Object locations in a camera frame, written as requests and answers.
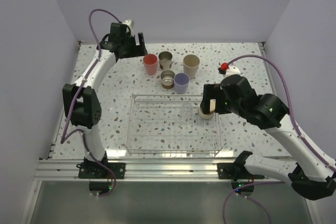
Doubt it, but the cream steel cup brown band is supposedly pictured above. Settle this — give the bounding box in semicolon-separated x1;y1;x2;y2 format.
198;99;216;120

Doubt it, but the red plastic cup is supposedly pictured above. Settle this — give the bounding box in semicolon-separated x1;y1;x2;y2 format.
143;54;158;75

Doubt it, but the steel cup back row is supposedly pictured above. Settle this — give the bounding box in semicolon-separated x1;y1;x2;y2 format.
159;51;173;70

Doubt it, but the clear glass cup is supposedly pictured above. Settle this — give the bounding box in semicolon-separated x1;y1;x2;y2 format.
181;103;193;122

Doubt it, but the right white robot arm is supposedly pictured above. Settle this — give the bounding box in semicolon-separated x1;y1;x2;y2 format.
199;74;335;200

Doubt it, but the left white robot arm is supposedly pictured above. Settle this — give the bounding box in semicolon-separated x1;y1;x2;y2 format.
62;19;147;179

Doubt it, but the purple plastic cup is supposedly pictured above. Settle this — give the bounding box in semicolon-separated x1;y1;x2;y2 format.
174;73;190;94

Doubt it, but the tall beige cup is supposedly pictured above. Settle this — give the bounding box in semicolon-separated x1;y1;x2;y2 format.
183;55;200;80

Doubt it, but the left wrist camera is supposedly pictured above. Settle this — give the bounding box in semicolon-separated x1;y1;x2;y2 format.
123;19;134;36

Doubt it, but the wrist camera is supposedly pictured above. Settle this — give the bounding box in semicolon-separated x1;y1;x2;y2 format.
123;19;134;36
218;62;241;77

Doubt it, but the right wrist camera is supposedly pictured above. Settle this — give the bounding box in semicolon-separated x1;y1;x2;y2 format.
218;62;241;77

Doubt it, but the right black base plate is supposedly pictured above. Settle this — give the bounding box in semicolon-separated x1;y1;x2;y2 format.
217;163;253;181

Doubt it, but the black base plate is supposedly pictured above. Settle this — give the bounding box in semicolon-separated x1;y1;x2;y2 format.
76;163;126;179
217;163;253;181

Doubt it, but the aluminium mounting rail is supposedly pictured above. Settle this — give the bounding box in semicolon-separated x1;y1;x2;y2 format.
33;157;289;182

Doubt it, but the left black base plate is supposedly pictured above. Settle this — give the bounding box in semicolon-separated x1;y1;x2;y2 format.
76;163;126;179

